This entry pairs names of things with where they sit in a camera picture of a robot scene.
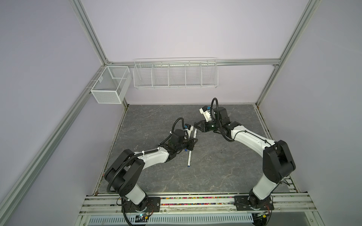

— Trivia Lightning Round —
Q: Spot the white mesh box basket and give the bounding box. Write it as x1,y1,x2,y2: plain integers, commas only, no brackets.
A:
91,66,132,104

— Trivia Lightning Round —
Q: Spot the white vented cable duct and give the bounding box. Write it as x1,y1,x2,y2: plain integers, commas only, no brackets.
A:
88,213,254,226

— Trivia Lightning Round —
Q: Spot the white marker pen blue tip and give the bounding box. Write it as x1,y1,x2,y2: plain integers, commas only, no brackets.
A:
187,150,192,167

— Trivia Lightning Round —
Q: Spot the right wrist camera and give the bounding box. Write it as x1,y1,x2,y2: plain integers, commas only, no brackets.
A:
199,105,213,122

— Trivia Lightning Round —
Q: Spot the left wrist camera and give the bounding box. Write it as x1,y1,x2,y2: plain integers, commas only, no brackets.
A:
184,123,194,139

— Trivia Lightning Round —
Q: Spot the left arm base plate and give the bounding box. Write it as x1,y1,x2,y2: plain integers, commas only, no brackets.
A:
122,196,161,213

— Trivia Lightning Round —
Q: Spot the white wire wall basket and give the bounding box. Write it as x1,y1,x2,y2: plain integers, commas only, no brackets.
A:
133,57,219,89

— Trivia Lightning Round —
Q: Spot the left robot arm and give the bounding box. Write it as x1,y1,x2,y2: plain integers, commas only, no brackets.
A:
104,118,198,206

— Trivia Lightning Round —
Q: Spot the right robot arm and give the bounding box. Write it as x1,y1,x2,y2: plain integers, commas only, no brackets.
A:
194,98,296,208

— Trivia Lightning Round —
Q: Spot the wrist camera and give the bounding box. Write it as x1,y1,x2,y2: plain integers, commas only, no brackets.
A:
199,105,213,122
184,123,194,139

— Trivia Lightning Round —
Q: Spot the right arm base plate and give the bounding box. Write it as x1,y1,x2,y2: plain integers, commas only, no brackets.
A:
234,195,274,211

